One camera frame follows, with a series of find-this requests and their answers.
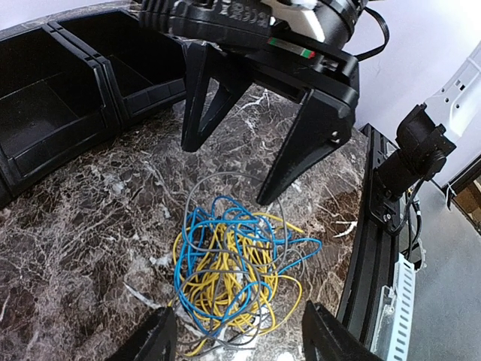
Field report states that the white slotted cable duct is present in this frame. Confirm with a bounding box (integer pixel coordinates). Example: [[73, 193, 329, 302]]
[[371, 254, 416, 361]]

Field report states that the black middle storage bin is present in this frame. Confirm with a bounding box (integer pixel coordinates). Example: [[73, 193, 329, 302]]
[[1, 25, 120, 207]]

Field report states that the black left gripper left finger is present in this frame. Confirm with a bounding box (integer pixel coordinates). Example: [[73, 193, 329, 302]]
[[107, 307, 177, 361]]

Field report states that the grey cable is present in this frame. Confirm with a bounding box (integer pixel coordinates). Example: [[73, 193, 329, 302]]
[[183, 171, 307, 349]]

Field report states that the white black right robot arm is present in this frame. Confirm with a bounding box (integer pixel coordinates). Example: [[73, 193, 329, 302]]
[[139, 1, 480, 223]]

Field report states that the black storage bin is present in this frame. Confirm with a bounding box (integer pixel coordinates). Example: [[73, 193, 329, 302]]
[[1, 25, 120, 207], [47, 10, 186, 129]]

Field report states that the black right storage bin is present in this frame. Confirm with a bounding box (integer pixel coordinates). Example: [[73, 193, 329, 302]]
[[47, 10, 186, 129]]

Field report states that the black front table rail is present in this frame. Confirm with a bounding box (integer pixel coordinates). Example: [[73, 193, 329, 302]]
[[337, 125, 400, 349]]

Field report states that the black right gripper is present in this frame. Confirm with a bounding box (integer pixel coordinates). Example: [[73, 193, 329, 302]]
[[138, 1, 360, 205]]

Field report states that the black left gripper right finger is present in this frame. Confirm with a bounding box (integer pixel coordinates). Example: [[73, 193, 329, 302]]
[[302, 300, 381, 361]]

